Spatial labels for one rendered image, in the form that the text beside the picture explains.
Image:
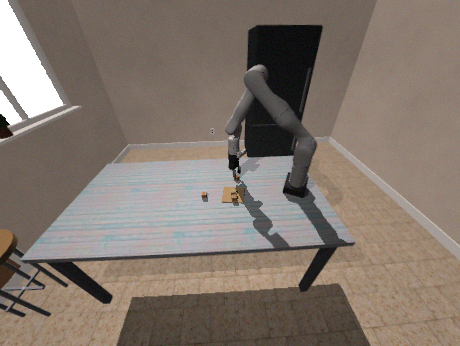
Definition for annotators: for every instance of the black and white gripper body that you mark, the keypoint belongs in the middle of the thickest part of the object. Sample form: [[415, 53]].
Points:
[[233, 155]]

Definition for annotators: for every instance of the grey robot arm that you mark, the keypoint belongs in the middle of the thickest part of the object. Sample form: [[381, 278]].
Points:
[[281, 113]]

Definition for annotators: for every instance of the tan flat mat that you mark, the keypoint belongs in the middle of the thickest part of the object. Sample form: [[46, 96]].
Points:
[[227, 194]]

